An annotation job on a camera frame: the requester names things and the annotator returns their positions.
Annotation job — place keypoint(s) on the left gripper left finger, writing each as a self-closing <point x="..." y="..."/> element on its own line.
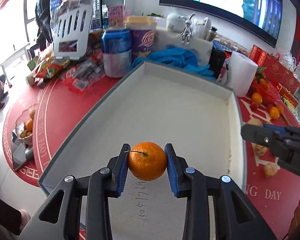
<point x="59" y="216"/>

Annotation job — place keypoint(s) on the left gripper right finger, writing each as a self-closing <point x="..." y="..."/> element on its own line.
<point x="235" y="215"/>

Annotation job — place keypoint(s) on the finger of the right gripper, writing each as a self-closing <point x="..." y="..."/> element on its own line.
<point x="289" y="130"/>
<point x="265" y="137"/>

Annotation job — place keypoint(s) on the pale walnut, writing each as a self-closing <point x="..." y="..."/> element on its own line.
<point x="260" y="150"/>

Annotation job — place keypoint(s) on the small orange with stem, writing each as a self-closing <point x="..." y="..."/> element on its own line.
<point x="147" y="161"/>

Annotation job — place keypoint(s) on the brown walnut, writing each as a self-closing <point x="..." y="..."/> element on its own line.
<point x="270" y="170"/>

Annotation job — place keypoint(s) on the long wooden back scratcher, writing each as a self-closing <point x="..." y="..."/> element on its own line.
<point x="285" y="119"/>

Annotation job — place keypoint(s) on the red plastic fruit basket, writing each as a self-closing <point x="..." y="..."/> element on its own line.
<point x="269" y="96"/>

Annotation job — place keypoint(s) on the red gift boxes stack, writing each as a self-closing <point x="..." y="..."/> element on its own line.
<point x="280" y="77"/>

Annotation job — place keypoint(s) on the white paper towel roll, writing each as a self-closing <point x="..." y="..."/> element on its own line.
<point x="241" y="73"/>

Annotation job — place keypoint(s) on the grey white tray box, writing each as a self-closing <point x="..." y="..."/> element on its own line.
<point x="200" y="118"/>

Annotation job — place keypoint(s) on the glass fruit bowl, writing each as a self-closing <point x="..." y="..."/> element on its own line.
<point x="24" y="125"/>

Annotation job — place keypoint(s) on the black speaker device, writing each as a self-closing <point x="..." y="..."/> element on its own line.
<point x="216" y="62"/>

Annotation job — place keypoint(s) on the snack packets pile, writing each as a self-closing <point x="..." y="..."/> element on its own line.
<point x="77" y="75"/>

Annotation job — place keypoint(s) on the blue rubber gloves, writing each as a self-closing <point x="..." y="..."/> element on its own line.
<point x="179" y="58"/>

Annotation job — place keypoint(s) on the blue drink can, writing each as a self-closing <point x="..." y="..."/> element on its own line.
<point x="117" y="51"/>

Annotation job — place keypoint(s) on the silver rabbit figurine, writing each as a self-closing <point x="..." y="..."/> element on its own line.
<point x="187" y="31"/>

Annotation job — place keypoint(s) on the purple instant noodle cup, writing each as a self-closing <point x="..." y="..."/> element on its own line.
<point x="142" y="30"/>

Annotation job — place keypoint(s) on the white plastic chair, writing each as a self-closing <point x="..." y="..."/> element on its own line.
<point x="71" y="31"/>

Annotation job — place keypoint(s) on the standing man in black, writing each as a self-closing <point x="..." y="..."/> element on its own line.
<point x="43" y="18"/>

